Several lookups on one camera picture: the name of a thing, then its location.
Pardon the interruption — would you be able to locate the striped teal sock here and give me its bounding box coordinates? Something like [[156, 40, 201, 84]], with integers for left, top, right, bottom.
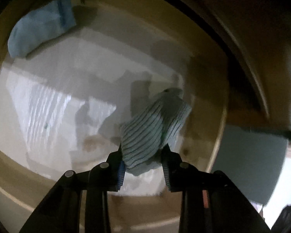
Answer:
[[120, 88, 191, 176]]

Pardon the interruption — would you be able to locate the light blue sock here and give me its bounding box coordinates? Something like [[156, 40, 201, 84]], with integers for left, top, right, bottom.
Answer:
[[8, 0, 76, 58]]

